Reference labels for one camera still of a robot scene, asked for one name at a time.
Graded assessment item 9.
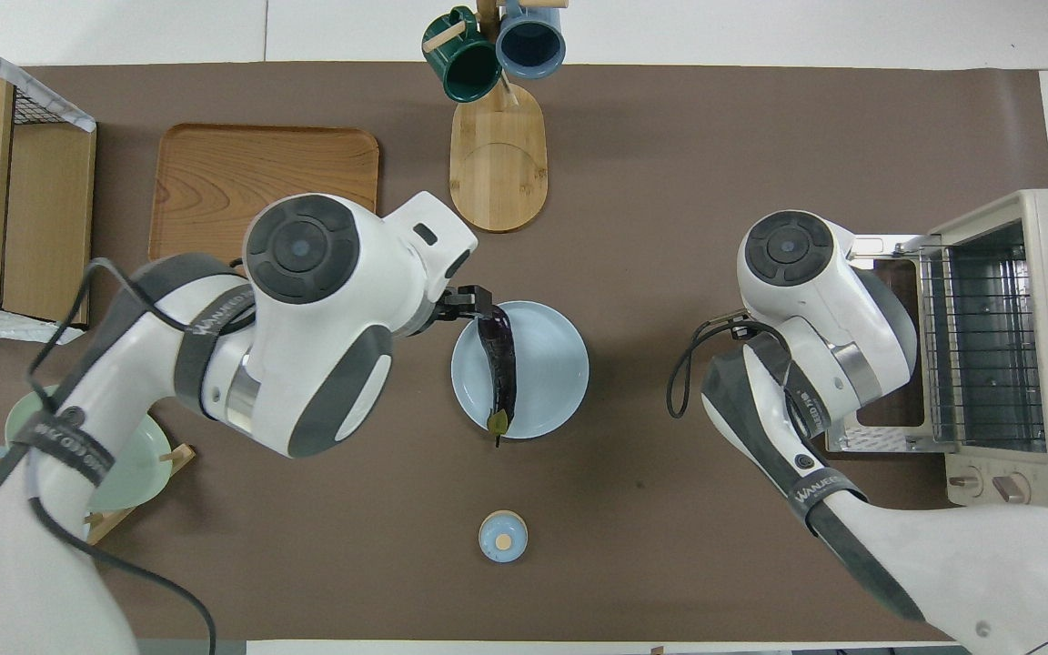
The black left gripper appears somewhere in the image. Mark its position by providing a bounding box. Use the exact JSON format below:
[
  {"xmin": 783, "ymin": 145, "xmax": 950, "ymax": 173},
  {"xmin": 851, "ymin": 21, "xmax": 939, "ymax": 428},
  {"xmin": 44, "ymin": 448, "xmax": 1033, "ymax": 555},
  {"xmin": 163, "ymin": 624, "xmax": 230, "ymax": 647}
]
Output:
[{"xmin": 433, "ymin": 285, "xmax": 503, "ymax": 326}]

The dark purple eggplant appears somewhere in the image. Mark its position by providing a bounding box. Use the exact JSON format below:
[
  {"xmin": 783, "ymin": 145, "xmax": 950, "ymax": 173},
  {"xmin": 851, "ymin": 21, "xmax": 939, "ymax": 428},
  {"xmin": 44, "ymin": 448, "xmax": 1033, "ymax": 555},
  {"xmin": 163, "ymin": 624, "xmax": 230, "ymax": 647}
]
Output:
[{"xmin": 476, "ymin": 305, "xmax": 519, "ymax": 448}]

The light blue serving plate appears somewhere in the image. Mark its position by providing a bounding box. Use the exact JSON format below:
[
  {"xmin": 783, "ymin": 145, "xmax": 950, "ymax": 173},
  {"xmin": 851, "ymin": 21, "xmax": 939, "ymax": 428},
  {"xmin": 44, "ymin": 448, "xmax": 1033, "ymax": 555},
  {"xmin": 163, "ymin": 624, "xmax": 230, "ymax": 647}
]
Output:
[{"xmin": 450, "ymin": 300, "xmax": 590, "ymax": 440}]

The glass oven door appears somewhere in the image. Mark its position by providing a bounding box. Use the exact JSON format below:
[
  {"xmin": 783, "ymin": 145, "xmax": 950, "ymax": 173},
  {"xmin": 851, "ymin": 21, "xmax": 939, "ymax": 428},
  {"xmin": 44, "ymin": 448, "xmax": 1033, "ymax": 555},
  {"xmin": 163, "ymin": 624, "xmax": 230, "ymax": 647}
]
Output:
[{"xmin": 824, "ymin": 235, "xmax": 957, "ymax": 453}]

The wooden mug tree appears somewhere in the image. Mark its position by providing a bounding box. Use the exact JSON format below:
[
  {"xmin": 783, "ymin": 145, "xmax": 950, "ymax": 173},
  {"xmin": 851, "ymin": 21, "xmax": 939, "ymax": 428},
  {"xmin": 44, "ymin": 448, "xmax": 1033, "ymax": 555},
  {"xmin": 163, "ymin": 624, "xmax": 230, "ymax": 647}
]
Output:
[{"xmin": 422, "ymin": 0, "xmax": 570, "ymax": 233}]

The brown table mat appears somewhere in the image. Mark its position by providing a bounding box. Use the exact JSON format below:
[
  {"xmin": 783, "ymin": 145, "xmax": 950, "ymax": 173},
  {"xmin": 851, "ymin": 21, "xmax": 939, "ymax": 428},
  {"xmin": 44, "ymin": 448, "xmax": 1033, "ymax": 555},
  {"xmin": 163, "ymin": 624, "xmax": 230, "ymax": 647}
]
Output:
[{"xmin": 0, "ymin": 62, "xmax": 1048, "ymax": 642}]

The dark green mug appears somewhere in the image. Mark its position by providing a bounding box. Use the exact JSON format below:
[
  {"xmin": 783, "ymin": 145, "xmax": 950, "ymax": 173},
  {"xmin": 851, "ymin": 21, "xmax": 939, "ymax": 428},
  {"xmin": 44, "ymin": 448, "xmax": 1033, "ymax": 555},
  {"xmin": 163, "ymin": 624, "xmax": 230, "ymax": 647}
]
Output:
[{"xmin": 422, "ymin": 6, "xmax": 503, "ymax": 104}]

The blue mug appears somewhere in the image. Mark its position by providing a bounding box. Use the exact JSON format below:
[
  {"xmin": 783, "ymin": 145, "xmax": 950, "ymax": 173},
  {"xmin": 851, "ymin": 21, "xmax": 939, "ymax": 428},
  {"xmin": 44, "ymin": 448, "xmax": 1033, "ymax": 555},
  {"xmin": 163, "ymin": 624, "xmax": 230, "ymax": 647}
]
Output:
[{"xmin": 495, "ymin": 0, "xmax": 568, "ymax": 80}]

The rectangular wooden tray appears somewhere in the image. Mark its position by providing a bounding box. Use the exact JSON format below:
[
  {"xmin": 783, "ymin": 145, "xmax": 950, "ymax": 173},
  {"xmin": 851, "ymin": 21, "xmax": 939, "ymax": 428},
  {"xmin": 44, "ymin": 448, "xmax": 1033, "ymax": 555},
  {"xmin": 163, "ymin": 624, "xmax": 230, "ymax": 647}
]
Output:
[{"xmin": 149, "ymin": 124, "xmax": 380, "ymax": 269}]

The wooden plate rack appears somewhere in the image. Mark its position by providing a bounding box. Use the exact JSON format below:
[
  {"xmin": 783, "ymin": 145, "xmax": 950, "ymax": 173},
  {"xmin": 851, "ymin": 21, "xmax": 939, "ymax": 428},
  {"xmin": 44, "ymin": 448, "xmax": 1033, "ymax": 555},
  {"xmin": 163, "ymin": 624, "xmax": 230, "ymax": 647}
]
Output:
[{"xmin": 83, "ymin": 443, "xmax": 196, "ymax": 547}]

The pale green plate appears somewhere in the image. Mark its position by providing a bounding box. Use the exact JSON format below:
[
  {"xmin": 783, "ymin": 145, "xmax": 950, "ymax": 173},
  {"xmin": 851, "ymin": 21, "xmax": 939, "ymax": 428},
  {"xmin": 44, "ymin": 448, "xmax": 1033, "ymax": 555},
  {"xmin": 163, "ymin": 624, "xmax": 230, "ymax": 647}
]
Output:
[{"xmin": 5, "ymin": 387, "xmax": 173, "ymax": 511}]

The wooden stepped shelf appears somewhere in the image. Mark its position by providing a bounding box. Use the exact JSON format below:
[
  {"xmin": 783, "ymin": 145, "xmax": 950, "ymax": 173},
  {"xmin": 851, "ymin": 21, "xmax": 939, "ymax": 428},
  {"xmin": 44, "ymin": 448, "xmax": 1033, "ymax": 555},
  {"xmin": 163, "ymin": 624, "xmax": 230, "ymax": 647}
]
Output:
[{"xmin": 0, "ymin": 68, "xmax": 97, "ymax": 327}]

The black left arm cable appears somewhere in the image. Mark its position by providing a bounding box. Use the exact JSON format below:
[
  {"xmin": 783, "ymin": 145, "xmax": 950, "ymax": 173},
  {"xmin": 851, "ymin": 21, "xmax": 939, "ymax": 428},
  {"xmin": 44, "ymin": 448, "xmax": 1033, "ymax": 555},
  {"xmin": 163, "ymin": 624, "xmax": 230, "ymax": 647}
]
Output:
[{"xmin": 0, "ymin": 257, "xmax": 217, "ymax": 655}]

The metal oven wire rack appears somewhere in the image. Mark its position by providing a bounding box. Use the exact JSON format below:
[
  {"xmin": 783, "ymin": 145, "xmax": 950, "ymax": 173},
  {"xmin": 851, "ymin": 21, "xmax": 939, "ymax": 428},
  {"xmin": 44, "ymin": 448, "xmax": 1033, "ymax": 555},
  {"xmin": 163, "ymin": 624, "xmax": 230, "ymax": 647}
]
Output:
[{"xmin": 920, "ymin": 244, "xmax": 1048, "ymax": 447}]

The black wire basket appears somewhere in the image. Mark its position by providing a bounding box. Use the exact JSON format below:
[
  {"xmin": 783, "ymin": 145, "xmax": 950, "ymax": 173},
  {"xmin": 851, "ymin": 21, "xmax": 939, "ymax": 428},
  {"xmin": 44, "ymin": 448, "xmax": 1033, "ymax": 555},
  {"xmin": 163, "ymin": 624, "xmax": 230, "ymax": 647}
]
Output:
[{"xmin": 0, "ymin": 23, "xmax": 93, "ymax": 128}]

